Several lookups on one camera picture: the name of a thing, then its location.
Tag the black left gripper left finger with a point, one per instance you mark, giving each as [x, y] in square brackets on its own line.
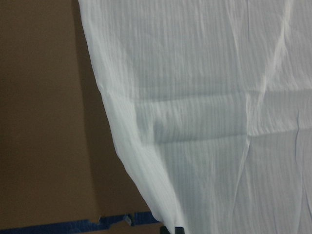
[163, 230]

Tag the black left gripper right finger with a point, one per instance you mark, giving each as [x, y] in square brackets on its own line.
[179, 230]

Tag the light blue button shirt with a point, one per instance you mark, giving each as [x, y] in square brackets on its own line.
[210, 108]

